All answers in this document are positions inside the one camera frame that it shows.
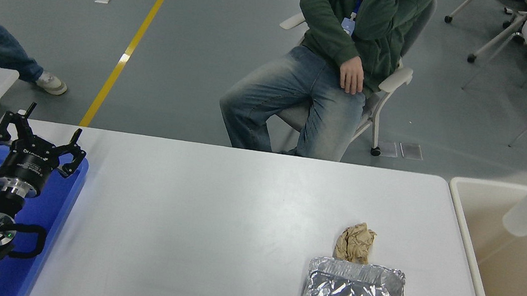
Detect office chair with casters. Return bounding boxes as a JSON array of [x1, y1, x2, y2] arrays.
[[439, 0, 527, 70]]

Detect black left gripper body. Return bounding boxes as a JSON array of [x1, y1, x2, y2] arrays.
[[0, 136, 61, 193]]

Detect seated person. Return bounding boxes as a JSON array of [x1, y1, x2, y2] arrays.
[[214, 0, 438, 171]]

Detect seated person's right hand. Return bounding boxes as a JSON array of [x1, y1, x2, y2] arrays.
[[337, 53, 368, 96]]

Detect white chair with armrests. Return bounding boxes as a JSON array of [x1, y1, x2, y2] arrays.
[[264, 0, 437, 170]]

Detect crumpled tan paper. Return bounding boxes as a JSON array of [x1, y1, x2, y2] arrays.
[[333, 220, 379, 266]]

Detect clear floor plate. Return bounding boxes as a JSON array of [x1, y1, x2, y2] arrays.
[[398, 141, 425, 161], [376, 140, 399, 158]]

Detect blue plastic tray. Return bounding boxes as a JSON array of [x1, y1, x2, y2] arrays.
[[0, 143, 91, 296]]

